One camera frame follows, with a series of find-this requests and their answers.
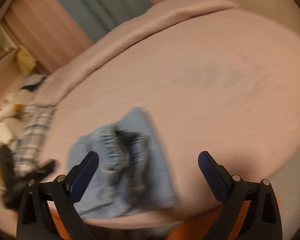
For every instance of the teal curtain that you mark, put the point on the teal curtain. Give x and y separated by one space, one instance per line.
99 17

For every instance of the pink bed sheet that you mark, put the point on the pink bed sheet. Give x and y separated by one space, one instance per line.
227 82

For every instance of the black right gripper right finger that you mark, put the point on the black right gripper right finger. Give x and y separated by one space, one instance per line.
262 221

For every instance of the pink curtain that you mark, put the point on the pink curtain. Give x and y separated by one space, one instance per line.
46 29

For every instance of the orange fuzzy garment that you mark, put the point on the orange fuzzy garment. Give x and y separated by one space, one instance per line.
193 228

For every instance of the white duck plush toy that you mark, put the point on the white duck plush toy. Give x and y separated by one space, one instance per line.
9 108

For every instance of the folded blue striped cloth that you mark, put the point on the folded blue striped cloth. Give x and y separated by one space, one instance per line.
33 81

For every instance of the pink quilted comforter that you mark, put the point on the pink quilted comforter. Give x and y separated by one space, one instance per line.
159 17

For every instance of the plaid grey white pillow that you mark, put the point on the plaid grey white pillow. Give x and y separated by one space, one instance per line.
32 138

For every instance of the light blue denim pants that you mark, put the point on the light blue denim pants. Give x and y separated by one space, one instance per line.
132 177

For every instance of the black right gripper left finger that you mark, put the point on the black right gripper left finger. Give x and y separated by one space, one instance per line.
34 218

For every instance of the yellow hanging fabric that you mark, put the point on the yellow hanging fabric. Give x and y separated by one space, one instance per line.
25 60

